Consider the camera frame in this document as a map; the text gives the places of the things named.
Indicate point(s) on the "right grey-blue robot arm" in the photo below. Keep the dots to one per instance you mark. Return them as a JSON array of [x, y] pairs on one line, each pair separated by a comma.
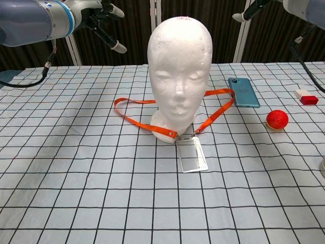
[[312, 12]]

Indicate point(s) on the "light blue smartphone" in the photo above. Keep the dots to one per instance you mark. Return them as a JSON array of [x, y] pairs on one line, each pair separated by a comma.
[[245, 94]]

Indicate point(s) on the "white foam mannequin head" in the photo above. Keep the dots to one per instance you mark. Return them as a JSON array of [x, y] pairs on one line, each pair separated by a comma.
[[177, 63]]

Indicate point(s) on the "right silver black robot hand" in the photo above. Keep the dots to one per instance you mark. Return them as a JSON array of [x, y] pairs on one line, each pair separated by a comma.
[[250, 11]]

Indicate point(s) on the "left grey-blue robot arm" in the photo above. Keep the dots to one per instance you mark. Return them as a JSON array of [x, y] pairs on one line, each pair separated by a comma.
[[30, 20]]

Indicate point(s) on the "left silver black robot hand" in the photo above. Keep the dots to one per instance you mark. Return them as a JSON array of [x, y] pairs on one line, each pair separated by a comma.
[[83, 12]]

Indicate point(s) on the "red and white eraser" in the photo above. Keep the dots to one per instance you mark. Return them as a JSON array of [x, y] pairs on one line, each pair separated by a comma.
[[308, 99]]

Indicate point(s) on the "red textured ball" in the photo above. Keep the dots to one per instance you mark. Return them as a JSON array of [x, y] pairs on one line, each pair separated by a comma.
[[277, 119]]

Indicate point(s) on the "white black checkered tablecloth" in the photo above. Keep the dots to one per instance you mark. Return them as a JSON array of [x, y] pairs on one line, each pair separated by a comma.
[[76, 178]]

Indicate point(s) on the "blue padded table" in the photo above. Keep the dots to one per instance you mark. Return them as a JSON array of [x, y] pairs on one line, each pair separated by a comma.
[[6, 75]]

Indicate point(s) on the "black folding screen white frame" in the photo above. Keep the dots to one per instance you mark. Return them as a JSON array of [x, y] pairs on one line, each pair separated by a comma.
[[137, 38]]

